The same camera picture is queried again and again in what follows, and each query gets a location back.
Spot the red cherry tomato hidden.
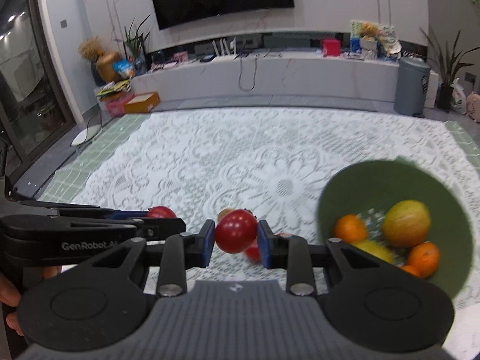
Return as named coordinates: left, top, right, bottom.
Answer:
left=243, top=240, right=261, bottom=263

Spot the orange tangerine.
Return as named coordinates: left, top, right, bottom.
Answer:
left=407, top=241, right=441, bottom=279
left=400, top=265, right=422, bottom=278
left=334, top=214, right=368, bottom=243

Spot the person left hand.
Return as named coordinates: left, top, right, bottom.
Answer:
left=0, top=266, right=62, bottom=336

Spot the brown longan front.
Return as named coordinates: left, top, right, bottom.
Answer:
left=217, top=208, right=233, bottom=222

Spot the yellow-green mango front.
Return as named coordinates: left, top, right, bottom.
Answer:
left=352, top=240, right=395, bottom=265

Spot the white lace tablecloth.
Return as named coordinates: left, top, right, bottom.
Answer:
left=70, top=106, right=480, bottom=308

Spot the green colander bowl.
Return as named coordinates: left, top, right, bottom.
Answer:
left=316, top=160, right=473, bottom=297

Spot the orange cardboard box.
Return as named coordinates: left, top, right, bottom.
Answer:
left=124, top=92, right=160, bottom=114

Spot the orange-green mango back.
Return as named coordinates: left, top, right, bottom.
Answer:
left=382, top=200, right=431, bottom=249

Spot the golden vase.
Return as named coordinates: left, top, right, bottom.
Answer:
left=96, top=51, right=121, bottom=83

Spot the left potted plant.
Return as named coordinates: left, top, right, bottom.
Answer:
left=123, top=16, right=150, bottom=76

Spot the white tv console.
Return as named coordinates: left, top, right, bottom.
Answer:
left=128, top=49, right=440, bottom=110

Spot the white wifi router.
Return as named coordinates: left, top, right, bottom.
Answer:
left=212, top=37, right=239, bottom=61

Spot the grey trash bin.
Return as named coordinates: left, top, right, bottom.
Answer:
left=394, top=57, right=431, bottom=117

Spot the red box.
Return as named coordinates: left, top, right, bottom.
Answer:
left=321, top=38, right=342, bottom=57

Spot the potted plant by bin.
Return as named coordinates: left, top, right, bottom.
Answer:
left=420, top=27, right=479, bottom=112

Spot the plush toy gift pile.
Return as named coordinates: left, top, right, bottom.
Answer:
left=349, top=20, right=402, bottom=60

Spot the black hanging cable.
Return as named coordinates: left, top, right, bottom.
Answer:
left=237, top=53, right=260, bottom=93

